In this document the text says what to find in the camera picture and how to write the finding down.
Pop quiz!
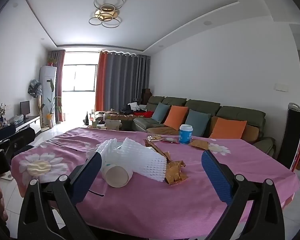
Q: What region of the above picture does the blue cup with white lid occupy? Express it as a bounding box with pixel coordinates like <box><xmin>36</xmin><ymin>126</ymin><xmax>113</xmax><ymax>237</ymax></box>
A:
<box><xmin>179</xmin><ymin>124</ymin><xmax>194</xmax><ymax>145</ymax></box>

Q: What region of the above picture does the tall leafy potted plant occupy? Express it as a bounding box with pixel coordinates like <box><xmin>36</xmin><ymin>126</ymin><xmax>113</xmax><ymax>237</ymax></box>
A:
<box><xmin>41</xmin><ymin>78</ymin><xmax>63</xmax><ymax>128</ymax></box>

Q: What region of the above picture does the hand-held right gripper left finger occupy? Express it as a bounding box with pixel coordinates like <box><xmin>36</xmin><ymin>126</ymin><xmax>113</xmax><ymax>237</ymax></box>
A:
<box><xmin>17</xmin><ymin>151</ymin><xmax>103</xmax><ymax>240</ymax></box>

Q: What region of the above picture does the cloth covered standing fan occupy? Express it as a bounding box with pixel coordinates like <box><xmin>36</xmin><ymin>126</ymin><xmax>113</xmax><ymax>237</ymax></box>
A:
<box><xmin>27</xmin><ymin>79</ymin><xmax>43</xmax><ymax>98</ymax></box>

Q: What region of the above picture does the black monitor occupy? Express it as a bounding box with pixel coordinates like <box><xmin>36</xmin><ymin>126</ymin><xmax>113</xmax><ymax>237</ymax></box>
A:
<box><xmin>20</xmin><ymin>101</ymin><xmax>31</xmax><ymax>120</ymax></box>

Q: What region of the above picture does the black upright frame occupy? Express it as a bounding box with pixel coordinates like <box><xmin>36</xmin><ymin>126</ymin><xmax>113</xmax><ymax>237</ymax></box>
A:
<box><xmin>278</xmin><ymin>102</ymin><xmax>300</xmax><ymax>172</ymax></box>

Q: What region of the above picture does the dark brown cabinet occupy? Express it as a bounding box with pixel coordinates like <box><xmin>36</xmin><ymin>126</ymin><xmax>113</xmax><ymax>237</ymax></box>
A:
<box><xmin>141</xmin><ymin>88</ymin><xmax>152</xmax><ymax>103</ymax></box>

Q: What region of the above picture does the white paper cup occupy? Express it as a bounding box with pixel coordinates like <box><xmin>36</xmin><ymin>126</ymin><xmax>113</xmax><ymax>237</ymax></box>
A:
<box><xmin>102</xmin><ymin>163</ymin><xmax>133</xmax><ymax>188</ymax></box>

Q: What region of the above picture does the orange gold snack wrapper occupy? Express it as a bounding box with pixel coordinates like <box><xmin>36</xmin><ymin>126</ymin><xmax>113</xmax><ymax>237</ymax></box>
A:
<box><xmin>164</xmin><ymin>160</ymin><xmax>190</xmax><ymax>185</ymax></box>

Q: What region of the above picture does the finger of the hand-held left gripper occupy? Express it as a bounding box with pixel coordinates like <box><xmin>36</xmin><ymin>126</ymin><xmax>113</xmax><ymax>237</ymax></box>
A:
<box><xmin>0</xmin><ymin>124</ymin><xmax>17</xmax><ymax>144</ymax></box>
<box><xmin>4</xmin><ymin>127</ymin><xmax>36</xmax><ymax>155</ymax></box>

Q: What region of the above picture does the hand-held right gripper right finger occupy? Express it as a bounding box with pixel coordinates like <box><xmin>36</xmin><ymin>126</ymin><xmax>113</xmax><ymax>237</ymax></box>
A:
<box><xmin>201</xmin><ymin>149</ymin><xmax>285</xmax><ymax>240</ymax></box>

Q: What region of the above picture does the red snack packet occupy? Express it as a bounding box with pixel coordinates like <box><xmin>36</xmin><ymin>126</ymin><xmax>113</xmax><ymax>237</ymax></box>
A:
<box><xmin>161</xmin><ymin>137</ymin><xmax>181</xmax><ymax>145</ymax></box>

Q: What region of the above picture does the pile of clothes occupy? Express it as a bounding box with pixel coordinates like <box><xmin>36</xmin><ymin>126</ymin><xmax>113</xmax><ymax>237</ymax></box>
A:
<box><xmin>120</xmin><ymin>102</ymin><xmax>153</xmax><ymax>118</ymax></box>

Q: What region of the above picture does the small blue cushion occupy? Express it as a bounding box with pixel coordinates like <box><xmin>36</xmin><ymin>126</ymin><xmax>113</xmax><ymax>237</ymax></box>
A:
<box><xmin>152</xmin><ymin>102</ymin><xmax>171</xmax><ymax>124</ymax></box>

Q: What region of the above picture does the flat gold snack packet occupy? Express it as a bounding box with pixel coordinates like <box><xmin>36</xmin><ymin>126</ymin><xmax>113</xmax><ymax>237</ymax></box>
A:
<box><xmin>189</xmin><ymin>139</ymin><xmax>210</xmax><ymax>151</ymax></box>

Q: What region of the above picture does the narrow striped curtain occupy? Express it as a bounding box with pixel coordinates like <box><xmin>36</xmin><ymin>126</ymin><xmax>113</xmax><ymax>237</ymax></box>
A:
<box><xmin>47</xmin><ymin>50</ymin><xmax>66</xmax><ymax>125</ymax></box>

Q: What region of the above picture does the window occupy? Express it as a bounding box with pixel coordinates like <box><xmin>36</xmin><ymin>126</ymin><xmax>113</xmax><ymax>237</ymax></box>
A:
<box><xmin>62</xmin><ymin>65</ymin><xmax>96</xmax><ymax>92</ymax></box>

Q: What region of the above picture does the white foam net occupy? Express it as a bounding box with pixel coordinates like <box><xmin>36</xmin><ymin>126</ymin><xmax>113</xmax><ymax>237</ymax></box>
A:
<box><xmin>86</xmin><ymin>137</ymin><xmax>170</xmax><ymax>182</ymax></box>

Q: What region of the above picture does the large blue cushion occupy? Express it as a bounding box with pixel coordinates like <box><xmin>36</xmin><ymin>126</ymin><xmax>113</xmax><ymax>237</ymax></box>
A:
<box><xmin>185</xmin><ymin>109</ymin><xmax>212</xmax><ymax>137</ymax></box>

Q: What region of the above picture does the orange and grey wide curtain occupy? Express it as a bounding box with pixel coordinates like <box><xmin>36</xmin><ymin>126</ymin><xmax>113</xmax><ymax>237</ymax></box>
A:
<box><xmin>94</xmin><ymin>51</ymin><xmax>151</xmax><ymax>113</ymax></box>

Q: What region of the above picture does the orange cushion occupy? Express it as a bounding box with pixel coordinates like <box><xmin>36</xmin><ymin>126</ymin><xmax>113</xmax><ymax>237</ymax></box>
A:
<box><xmin>209</xmin><ymin>117</ymin><xmax>248</xmax><ymax>140</ymax></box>
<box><xmin>163</xmin><ymin>105</ymin><xmax>189</xmax><ymax>131</ymax></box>

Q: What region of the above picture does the brown leather ottoman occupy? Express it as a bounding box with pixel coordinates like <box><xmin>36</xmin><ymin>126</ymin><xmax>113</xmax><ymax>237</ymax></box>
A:
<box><xmin>94</xmin><ymin>109</ymin><xmax>136</xmax><ymax>122</ymax></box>

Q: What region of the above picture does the green sectional sofa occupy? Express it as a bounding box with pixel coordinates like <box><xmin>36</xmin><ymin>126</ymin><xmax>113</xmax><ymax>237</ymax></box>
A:
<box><xmin>133</xmin><ymin>95</ymin><xmax>276</xmax><ymax>157</ymax></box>

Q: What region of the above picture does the pink floral tablecloth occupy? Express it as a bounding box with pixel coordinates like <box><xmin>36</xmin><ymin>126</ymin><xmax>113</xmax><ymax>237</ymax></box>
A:
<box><xmin>11</xmin><ymin>127</ymin><xmax>300</xmax><ymax>230</ymax></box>

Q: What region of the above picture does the white black tv cabinet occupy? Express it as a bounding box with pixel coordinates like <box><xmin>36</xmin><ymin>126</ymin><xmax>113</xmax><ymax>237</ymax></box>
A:
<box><xmin>0</xmin><ymin>116</ymin><xmax>42</xmax><ymax>142</ymax></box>

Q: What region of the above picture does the ring ceiling lamp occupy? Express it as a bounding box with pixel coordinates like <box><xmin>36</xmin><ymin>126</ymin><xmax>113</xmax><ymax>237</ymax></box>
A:
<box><xmin>88</xmin><ymin>0</ymin><xmax>127</xmax><ymax>28</ymax></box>

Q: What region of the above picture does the white standing air conditioner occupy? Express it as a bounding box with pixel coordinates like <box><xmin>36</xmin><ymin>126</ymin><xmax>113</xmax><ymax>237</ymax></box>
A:
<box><xmin>39</xmin><ymin>66</ymin><xmax>57</xmax><ymax>128</ymax></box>

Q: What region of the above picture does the black glass coffee table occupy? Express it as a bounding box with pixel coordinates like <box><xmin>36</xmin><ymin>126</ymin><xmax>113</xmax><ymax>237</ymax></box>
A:
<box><xmin>86</xmin><ymin>119</ymin><xmax>135</xmax><ymax>131</ymax></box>

